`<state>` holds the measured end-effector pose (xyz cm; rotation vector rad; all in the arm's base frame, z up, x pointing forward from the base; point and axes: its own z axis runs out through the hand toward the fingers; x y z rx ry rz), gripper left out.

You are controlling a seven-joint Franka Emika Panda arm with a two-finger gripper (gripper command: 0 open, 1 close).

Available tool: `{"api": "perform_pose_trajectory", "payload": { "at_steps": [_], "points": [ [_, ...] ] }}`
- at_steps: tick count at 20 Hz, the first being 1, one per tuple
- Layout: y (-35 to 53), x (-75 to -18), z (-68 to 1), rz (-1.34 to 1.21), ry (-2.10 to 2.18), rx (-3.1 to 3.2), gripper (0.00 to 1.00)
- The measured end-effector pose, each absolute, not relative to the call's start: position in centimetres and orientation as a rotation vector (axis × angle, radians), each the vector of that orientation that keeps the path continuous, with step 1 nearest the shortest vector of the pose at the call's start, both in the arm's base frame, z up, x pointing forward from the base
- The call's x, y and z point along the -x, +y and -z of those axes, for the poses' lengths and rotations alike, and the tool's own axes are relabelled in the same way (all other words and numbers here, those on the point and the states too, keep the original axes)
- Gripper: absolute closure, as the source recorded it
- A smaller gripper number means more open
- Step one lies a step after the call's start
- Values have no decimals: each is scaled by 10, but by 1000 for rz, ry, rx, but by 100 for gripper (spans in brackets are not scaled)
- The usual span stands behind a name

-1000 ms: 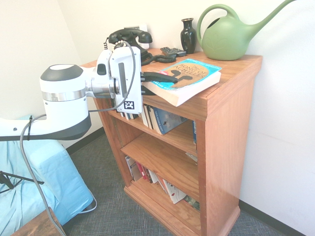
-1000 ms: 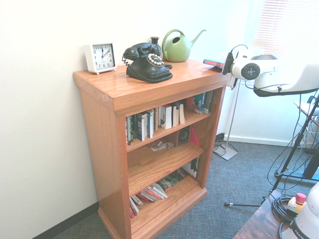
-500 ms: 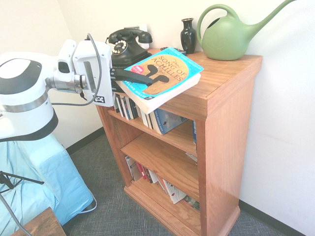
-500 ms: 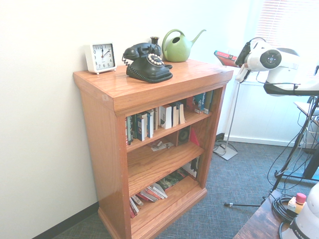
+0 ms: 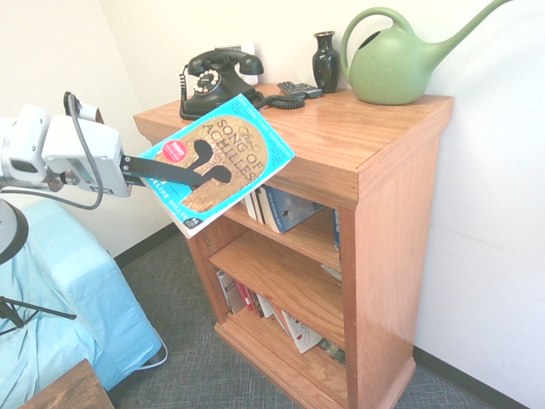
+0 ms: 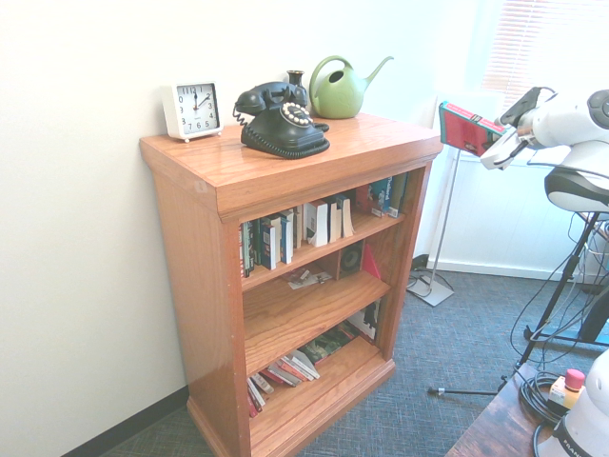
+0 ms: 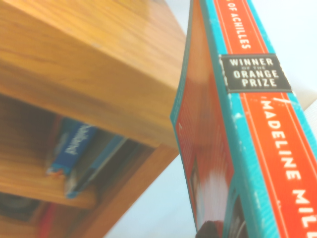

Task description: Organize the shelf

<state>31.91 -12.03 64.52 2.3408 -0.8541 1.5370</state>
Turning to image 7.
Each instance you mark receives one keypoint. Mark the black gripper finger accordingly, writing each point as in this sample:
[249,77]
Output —
[209,229]

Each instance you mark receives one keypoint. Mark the teal and orange paperback book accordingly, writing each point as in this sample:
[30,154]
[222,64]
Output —
[247,124]

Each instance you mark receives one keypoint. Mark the teal and dark spine book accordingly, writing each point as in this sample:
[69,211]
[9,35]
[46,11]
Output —
[99,163]

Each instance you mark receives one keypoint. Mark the blue Thailand guide book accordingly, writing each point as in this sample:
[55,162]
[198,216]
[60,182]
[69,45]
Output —
[74,143]

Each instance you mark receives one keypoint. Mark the red folder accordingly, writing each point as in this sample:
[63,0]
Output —
[47,223]

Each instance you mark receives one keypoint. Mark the small black speaker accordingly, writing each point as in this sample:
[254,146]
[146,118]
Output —
[15,205]

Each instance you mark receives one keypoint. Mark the wooden bookshelf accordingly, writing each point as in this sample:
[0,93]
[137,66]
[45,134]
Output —
[86,62]

